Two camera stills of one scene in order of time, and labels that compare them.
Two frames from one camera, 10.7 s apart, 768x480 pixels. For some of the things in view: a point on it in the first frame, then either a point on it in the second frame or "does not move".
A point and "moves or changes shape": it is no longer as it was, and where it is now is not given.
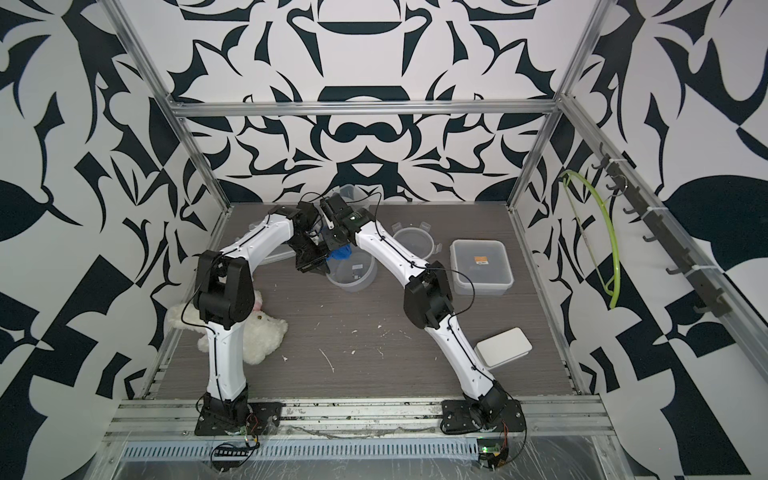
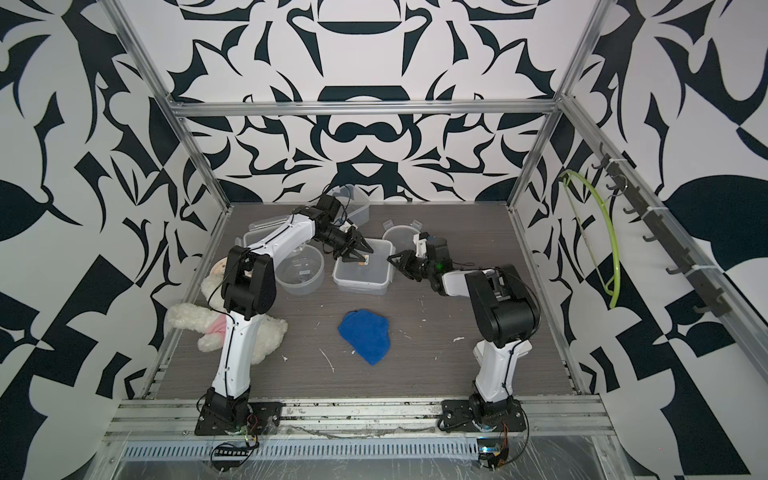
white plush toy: (262, 333) does not move
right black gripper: (329, 237) → (404, 266)
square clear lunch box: (481, 267) → (370, 277)
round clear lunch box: (356, 273) → (301, 273)
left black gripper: (303, 265) → (356, 243)
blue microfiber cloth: (341, 253) moves or changes shape
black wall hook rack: (713, 301) does not move
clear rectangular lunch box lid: (270, 232) does not move
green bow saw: (613, 232) does not move
